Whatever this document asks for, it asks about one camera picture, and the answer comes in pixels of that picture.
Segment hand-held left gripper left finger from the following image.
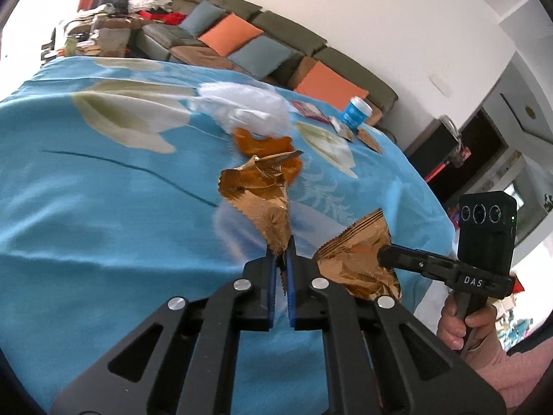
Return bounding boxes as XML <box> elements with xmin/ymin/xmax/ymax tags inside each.
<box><xmin>51</xmin><ymin>248</ymin><xmax>277</xmax><ymax>415</ymax></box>

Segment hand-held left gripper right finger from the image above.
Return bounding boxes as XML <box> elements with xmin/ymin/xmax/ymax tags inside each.
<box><xmin>285</xmin><ymin>234</ymin><xmax>507</xmax><ymax>415</ymax></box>

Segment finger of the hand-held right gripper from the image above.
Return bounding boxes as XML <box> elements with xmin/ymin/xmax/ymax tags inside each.
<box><xmin>377</xmin><ymin>243</ymin><xmax>459</xmax><ymax>285</ymax></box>

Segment copper foil snack bag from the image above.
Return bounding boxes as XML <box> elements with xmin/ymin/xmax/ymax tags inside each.
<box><xmin>315</xmin><ymin>206</ymin><xmax>403</xmax><ymax>302</ymax></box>

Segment gold foil wrapper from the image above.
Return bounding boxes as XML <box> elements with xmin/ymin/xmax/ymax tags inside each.
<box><xmin>217</xmin><ymin>150</ymin><xmax>304</xmax><ymax>257</ymax></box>

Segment orange peel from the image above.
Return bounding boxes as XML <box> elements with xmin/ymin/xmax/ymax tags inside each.
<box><xmin>232</xmin><ymin>127</ymin><xmax>304</xmax><ymax>183</ymax></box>

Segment white tissue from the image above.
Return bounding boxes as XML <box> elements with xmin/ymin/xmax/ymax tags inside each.
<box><xmin>189</xmin><ymin>80</ymin><xmax>293</xmax><ymax>136</ymax></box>

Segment person's right forearm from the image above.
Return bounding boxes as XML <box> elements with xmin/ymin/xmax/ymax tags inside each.
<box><xmin>463</xmin><ymin>333</ymin><xmax>553</xmax><ymax>415</ymax></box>

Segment person's right hand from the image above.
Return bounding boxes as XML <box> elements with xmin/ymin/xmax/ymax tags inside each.
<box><xmin>435</xmin><ymin>297</ymin><xmax>498</xmax><ymax>352</ymax></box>

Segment black cabinet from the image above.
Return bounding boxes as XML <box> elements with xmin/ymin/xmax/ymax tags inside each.
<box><xmin>405</xmin><ymin>114</ymin><xmax>472</xmax><ymax>184</ymax></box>

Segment brown flat wrapper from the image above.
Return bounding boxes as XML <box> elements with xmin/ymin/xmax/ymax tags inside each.
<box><xmin>356</xmin><ymin>128</ymin><xmax>384</xmax><ymax>155</ymax></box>

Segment small yellow snack wrapper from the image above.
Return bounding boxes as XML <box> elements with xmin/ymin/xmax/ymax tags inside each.
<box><xmin>329</xmin><ymin>116</ymin><xmax>356</xmax><ymax>140</ymax></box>

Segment blue paper cup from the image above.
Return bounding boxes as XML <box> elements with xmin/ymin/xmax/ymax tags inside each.
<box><xmin>341</xmin><ymin>96</ymin><xmax>373</xmax><ymax>133</ymax></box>

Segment red snack wrapper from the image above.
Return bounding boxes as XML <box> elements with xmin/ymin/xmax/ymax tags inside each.
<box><xmin>290</xmin><ymin>100</ymin><xmax>331</xmax><ymax>121</ymax></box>

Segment blue floral blanket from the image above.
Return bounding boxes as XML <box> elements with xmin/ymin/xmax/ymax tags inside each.
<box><xmin>0</xmin><ymin>56</ymin><xmax>459</xmax><ymax>415</ymax></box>

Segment orange cushion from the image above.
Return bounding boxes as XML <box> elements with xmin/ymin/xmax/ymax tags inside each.
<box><xmin>293</xmin><ymin>61</ymin><xmax>371</xmax><ymax>100</ymax></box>
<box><xmin>198</xmin><ymin>12</ymin><xmax>264</xmax><ymax>57</ymax></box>

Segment blue cushion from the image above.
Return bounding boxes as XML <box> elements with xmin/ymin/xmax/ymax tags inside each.
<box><xmin>179</xmin><ymin>0</ymin><xmax>228</xmax><ymax>38</ymax></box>
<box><xmin>227</xmin><ymin>34</ymin><xmax>294</xmax><ymax>80</ymax></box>

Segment olive green sofa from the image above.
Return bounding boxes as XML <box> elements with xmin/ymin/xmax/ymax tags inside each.
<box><xmin>133</xmin><ymin>0</ymin><xmax>399</xmax><ymax>129</ymax></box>

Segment red cloth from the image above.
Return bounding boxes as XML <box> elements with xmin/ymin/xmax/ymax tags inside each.
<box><xmin>149</xmin><ymin>12</ymin><xmax>188</xmax><ymax>27</ymax></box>

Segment brown paper bag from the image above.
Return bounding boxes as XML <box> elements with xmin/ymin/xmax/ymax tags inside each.
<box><xmin>92</xmin><ymin>26</ymin><xmax>131</xmax><ymax>58</ymax></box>

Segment dark coffee table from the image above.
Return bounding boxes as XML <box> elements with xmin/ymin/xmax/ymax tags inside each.
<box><xmin>40</xmin><ymin>19</ymin><xmax>132</xmax><ymax>63</ymax></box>

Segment white clothes pile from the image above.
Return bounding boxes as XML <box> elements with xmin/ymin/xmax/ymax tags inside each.
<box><xmin>128</xmin><ymin>0</ymin><xmax>174</xmax><ymax>11</ymax></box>

